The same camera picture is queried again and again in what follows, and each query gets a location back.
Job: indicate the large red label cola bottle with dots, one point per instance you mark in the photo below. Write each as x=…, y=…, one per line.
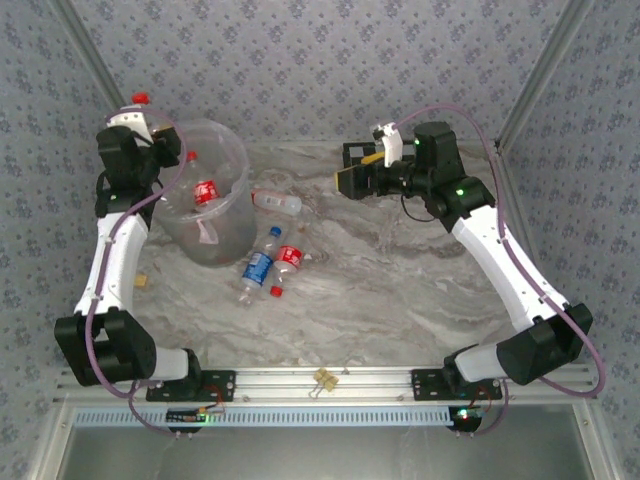
x=206, y=192

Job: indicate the milky white bottle red cap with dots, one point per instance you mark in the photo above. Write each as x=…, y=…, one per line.
x=280, y=201

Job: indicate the small red label cola bottle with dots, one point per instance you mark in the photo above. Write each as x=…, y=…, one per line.
x=289, y=256

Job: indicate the clear plastic bin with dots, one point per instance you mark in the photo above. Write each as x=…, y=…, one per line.
x=225, y=240

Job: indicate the blue label plastic bottle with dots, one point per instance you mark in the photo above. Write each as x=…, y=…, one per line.
x=256, y=267

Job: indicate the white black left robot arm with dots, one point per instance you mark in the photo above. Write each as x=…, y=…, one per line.
x=122, y=265

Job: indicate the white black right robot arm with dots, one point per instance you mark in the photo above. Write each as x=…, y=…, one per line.
x=492, y=272

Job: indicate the black white checkerboard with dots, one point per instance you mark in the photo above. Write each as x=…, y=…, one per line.
x=350, y=150

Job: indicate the small tan block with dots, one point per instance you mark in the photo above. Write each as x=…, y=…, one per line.
x=141, y=281

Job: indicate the beige binder clip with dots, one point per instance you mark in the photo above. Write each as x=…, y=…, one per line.
x=327, y=381

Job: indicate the left circuit board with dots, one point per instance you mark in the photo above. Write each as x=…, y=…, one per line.
x=185, y=416

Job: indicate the circuit board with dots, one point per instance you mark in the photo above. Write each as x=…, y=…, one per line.
x=185, y=416
x=465, y=417

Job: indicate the right circuit board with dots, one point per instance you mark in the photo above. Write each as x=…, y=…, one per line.
x=465, y=417

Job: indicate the grey metal panel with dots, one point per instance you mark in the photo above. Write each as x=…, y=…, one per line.
x=320, y=455

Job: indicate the aluminium frame post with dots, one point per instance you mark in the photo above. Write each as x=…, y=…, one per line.
x=545, y=75
x=85, y=45

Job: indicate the aluminium mounting rail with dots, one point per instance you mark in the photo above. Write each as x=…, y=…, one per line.
x=280, y=385

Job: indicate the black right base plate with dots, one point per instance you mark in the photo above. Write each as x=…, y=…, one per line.
x=425, y=385

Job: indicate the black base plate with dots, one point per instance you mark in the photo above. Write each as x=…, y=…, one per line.
x=425, y=385
x=225, y=385

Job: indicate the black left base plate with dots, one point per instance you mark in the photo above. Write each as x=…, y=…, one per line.
x=225, y=385

